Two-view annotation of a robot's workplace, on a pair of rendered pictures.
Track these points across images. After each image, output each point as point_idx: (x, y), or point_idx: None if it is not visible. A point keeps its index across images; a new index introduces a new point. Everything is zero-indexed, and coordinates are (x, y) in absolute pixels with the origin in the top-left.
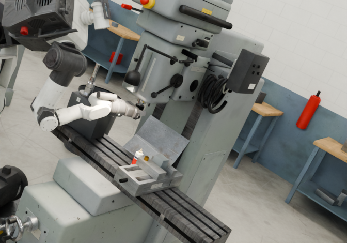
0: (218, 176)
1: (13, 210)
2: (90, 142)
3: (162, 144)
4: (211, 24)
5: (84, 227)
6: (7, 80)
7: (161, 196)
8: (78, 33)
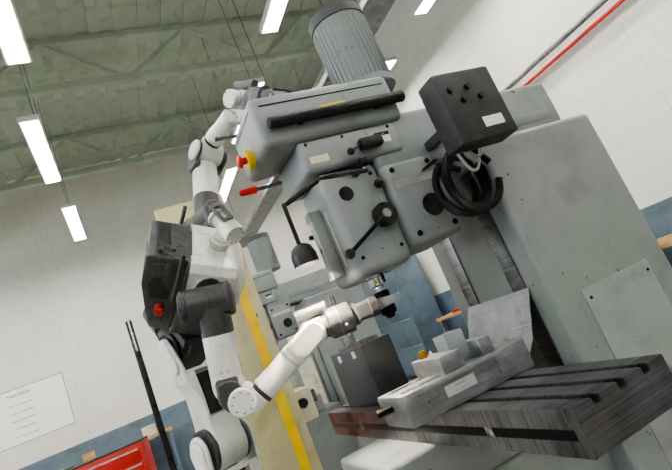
0: None
1: None
2: (379, 406)
3: (503, 331)
4: (363, 114)
5: None
6: None
7: (483, 397)
8: (208, 263)
